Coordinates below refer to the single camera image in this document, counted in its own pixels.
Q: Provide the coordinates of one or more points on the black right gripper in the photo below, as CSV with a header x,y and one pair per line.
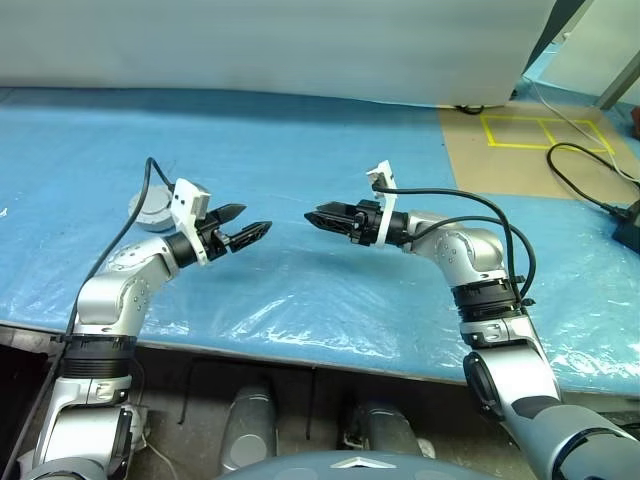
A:
x,y
369,225

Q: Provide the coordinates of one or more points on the white left robot foot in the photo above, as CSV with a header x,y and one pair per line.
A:
x,y
141,425

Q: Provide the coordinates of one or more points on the blue plastic table cover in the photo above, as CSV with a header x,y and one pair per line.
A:
x,y
300,165

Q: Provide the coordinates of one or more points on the grey robot torso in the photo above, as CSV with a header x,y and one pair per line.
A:
x,y
325,467

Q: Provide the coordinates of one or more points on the brown cardboard sheet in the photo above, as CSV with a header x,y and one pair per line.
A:
x,y
500,170

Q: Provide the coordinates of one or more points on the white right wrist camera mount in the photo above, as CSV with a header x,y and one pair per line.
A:
x,y
385,200

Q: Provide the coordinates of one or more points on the white robot foot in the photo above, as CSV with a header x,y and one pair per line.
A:
x,y
141,425
426,448

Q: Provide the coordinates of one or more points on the large white board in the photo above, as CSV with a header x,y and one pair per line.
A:
x,y
250,45

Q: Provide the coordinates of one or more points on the aluminium profile post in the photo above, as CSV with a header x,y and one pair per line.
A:
x,y
620,80

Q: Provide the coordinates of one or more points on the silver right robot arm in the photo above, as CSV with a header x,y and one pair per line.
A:
x,y
475,250

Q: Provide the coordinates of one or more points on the black board foot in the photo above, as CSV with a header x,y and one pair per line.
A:
x,y
469,108

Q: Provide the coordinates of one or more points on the red-brown object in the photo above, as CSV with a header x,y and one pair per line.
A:
x,y
636,122

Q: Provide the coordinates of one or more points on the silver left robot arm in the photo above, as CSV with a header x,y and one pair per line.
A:
x,y
110,300

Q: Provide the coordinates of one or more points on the grey right robot leg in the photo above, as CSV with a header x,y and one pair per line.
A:
x,y
382,430

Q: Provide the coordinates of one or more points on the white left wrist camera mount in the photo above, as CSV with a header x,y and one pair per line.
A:
x,y
183,200

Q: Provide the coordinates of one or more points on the white right robot foot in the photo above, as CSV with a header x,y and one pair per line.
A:
x,y
426,448

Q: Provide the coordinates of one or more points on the grey robot leg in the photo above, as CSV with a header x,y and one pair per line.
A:
x,y
250,430
382,430

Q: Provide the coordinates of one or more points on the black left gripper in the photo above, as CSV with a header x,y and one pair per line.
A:
x,y
216,242

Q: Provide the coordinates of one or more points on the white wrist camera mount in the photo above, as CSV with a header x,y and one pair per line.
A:
x,y
385,200
183,200

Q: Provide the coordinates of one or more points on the grey left robot leg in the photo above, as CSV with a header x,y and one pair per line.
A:
x,y
250,430

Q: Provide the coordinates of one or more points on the black power adapter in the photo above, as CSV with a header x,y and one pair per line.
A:
x,y
630,230

